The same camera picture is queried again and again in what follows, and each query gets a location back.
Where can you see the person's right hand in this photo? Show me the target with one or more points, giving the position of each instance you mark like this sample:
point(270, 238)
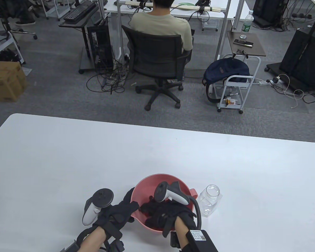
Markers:
point(165, 214)

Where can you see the person's left hand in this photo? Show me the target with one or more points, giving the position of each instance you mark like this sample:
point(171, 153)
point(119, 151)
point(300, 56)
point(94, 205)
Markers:
point(118, 216)

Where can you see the black and white controller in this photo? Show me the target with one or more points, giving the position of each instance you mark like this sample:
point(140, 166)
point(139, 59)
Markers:
point(102, 199)
point(170, 194)

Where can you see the pink salad bowl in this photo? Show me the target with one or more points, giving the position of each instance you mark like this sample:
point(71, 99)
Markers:
point(144, 189)

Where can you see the clear plastic jar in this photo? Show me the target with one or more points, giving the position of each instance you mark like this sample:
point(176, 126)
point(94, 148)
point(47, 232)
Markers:
point(210, 202)

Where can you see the person's left forearm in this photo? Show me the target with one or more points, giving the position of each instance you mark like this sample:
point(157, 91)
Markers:
point(93, 241)

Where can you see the person's right forearm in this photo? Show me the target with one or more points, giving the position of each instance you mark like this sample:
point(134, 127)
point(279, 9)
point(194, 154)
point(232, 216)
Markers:
point(182, 232)

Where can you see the white label tag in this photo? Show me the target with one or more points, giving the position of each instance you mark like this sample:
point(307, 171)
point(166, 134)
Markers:
point(199, 235)
point(69, 247)

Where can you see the white metal rolling cart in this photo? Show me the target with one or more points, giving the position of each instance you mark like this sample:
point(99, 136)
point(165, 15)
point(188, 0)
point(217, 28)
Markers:
point(240, 78)

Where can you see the navy blue backpack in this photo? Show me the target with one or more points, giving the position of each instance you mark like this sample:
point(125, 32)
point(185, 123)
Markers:
point(225, 69)

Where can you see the black mesh office chair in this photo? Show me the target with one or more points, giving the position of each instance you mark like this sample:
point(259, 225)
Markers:
point(155, 55)

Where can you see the white power strip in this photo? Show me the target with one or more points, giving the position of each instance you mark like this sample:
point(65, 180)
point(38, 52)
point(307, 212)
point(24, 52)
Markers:
point(263, 83)
point(275, 79)

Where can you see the black computer tower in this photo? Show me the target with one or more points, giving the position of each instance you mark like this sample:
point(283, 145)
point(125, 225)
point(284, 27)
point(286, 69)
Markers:
point(102, 44)

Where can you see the brown cardboard box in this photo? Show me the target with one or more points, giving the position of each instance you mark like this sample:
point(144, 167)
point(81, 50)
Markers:
point(5, 84)

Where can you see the dark brown side table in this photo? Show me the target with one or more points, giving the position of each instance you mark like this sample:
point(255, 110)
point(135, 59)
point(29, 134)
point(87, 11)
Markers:
point(245, 51)

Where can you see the black phone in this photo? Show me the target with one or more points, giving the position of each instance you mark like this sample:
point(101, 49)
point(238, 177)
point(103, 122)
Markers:
point(242, 42)

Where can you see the black bag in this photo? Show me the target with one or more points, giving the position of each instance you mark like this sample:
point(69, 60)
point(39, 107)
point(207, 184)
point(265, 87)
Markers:
point(8, 56)

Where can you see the dark rolling keyboard stand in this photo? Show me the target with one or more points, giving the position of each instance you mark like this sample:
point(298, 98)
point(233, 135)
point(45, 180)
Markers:
point(76, 24)

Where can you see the white metal-legged desk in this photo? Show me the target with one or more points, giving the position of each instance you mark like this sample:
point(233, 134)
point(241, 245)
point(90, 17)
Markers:
point(218, 15)

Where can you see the green label water bottle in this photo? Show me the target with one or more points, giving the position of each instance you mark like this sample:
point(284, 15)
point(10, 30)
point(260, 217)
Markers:
point(246, 25)

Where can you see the black cabinet on wheels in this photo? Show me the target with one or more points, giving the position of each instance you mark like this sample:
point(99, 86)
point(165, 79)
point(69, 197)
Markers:
point(296, 52)

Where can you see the black keyboard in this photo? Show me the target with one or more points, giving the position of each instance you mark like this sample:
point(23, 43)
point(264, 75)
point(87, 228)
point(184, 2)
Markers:
point(77, 11)

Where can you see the green plate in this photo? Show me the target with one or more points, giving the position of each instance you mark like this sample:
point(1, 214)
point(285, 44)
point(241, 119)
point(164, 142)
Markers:
point(185, 4)

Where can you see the small white wheeled cart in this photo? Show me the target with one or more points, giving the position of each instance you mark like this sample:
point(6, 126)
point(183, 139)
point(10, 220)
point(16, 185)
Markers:
point(61, 10)

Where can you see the black headset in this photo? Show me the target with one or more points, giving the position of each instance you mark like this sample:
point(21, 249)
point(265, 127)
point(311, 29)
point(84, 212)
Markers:
point(203, 2)

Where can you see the black equipment box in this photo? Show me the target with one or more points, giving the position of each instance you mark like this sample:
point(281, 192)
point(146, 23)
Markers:
point(267, 10)

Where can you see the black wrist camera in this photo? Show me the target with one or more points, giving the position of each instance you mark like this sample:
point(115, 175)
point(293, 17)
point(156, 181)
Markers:
point(175, 240)

